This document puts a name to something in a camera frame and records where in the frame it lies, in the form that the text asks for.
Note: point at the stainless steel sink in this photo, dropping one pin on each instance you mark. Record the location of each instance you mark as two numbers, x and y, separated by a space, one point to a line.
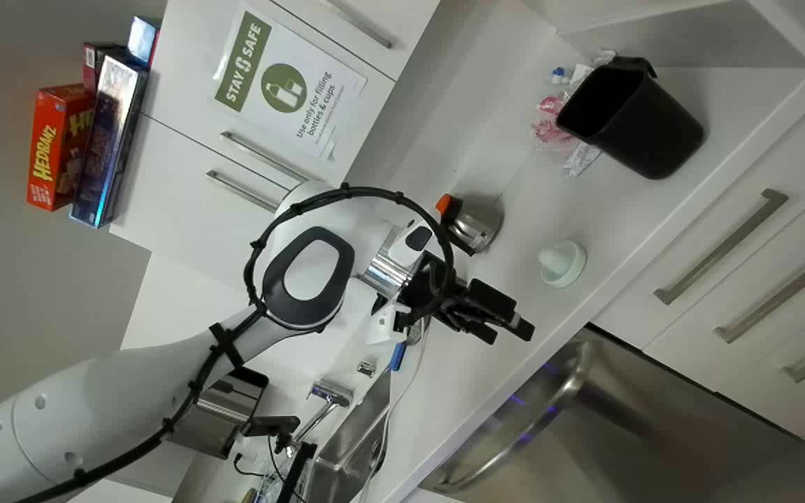
602 422

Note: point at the cabinet handle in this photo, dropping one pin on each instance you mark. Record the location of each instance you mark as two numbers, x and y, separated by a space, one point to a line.
266 154
363 23
245 192

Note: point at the lower cabinet handle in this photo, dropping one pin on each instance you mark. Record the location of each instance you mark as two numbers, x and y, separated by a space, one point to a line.
245 192

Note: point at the pink packets pile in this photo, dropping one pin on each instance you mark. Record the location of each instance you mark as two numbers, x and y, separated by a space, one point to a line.
562 146

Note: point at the steel canister with orange lid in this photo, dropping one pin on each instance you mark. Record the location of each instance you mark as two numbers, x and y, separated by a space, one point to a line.
471 221

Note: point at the black plastic bin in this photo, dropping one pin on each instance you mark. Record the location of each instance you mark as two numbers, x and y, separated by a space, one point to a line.
623 112

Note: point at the upper cabinet handle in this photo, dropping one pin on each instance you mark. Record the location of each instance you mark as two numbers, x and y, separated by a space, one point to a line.
266 154

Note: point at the red cardboard box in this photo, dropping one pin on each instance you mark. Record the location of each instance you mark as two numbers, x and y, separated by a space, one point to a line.
59 137

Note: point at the top cabinet handle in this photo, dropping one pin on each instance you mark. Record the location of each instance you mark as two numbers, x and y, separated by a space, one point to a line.
363 23

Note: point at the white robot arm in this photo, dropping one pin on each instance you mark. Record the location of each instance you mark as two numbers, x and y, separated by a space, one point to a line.
102 415

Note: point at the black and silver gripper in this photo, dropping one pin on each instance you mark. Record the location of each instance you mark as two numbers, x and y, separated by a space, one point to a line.
415 284

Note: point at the top right drawer handle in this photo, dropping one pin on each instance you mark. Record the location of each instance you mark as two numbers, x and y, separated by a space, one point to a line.
771 203

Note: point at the blue foil box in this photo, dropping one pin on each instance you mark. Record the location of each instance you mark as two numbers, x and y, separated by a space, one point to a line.
119 98

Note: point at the dark red box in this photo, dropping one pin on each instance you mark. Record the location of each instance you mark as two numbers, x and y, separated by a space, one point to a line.
136 48

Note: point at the green stay safe poster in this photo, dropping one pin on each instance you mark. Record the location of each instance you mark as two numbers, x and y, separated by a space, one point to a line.
285 86

